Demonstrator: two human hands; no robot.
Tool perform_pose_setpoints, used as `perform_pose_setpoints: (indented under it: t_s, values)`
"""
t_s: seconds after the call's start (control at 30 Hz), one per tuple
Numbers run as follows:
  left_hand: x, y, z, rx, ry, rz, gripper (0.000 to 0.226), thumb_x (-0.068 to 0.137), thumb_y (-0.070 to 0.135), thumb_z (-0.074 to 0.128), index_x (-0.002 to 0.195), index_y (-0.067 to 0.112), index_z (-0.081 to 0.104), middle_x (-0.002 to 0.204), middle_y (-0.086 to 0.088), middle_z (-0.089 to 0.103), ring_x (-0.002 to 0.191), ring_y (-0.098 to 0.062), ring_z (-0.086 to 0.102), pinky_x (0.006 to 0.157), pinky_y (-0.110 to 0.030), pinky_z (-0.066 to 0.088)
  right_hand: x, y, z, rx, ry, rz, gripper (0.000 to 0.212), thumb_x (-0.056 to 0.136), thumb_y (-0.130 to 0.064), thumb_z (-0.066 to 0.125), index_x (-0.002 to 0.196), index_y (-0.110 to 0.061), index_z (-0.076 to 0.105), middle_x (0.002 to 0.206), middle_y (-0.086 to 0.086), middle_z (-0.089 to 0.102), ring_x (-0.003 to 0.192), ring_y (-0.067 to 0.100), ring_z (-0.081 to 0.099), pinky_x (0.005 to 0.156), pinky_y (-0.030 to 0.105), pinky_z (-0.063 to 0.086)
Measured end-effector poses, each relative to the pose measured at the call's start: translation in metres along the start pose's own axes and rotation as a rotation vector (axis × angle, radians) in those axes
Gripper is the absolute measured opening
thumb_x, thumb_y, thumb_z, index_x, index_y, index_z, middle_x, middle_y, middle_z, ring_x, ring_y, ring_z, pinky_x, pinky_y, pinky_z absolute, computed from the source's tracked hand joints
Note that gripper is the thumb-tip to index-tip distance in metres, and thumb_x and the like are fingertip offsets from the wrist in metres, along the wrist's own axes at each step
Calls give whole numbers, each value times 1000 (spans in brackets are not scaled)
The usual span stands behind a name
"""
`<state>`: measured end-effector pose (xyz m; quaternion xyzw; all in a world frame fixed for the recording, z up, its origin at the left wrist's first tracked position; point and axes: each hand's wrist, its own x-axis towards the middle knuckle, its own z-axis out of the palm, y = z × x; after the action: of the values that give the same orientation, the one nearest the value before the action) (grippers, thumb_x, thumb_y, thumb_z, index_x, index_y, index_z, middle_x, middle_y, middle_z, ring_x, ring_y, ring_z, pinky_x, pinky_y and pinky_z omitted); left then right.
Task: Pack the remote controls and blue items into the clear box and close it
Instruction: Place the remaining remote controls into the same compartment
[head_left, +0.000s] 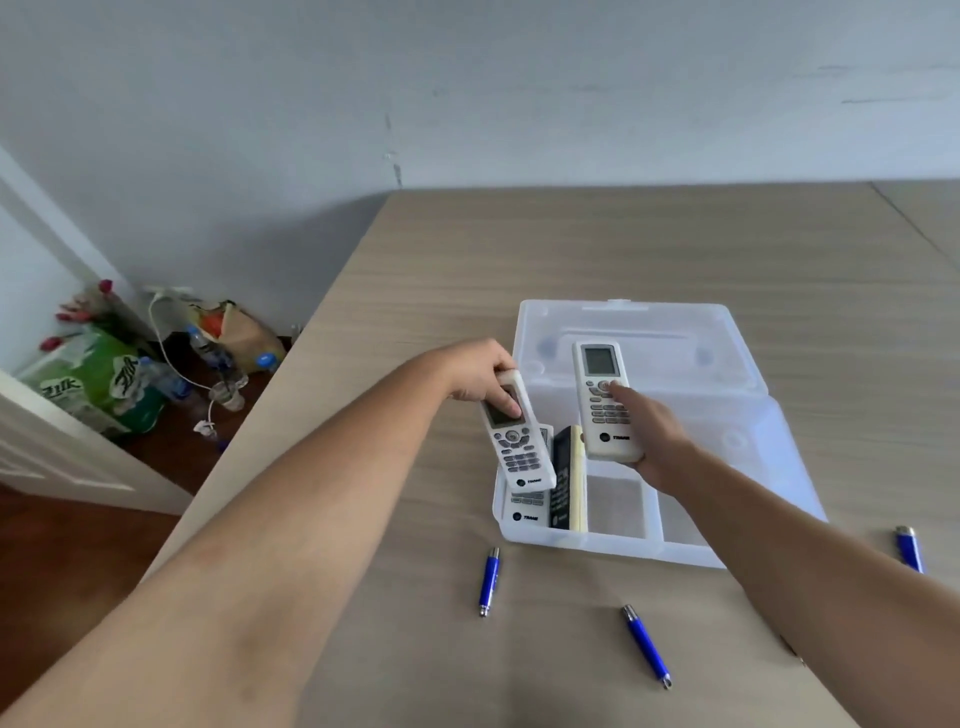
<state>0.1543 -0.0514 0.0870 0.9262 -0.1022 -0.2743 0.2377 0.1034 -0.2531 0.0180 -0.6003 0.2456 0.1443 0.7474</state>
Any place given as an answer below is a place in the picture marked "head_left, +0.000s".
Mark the blue screwdriver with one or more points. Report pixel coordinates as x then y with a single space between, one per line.
910 549
646 645
489 581

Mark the person's right forearm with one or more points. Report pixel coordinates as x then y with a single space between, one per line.
810 600

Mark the red flower bouquet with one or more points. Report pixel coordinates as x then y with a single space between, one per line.
86 311

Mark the green plastic bag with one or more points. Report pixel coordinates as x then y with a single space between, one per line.
90 382

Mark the clear plastic box with lid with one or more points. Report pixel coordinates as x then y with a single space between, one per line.
675 352

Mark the brown paper bag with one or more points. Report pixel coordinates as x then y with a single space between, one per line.
240 334

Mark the white remote control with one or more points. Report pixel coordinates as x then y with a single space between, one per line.
517 442
604 420
526 506

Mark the person's left forearm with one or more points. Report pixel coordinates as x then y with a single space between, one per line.
262 540

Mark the person's left hand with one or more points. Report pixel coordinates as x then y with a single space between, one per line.
476 371

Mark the person's right thumb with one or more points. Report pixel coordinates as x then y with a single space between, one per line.
622 391

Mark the clear plastic cup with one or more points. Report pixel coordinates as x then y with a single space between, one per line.
227 396

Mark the black and cream remote control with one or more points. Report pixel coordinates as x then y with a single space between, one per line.
568 487

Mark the person's left thumb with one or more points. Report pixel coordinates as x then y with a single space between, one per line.
511 403

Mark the white power strip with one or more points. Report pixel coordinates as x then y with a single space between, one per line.
171 291

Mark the white door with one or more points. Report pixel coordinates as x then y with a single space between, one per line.
52 457

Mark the person's right hand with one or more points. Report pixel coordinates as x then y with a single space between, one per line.
660 442

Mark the clear water bottle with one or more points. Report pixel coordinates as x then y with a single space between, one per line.
165 379
210 352

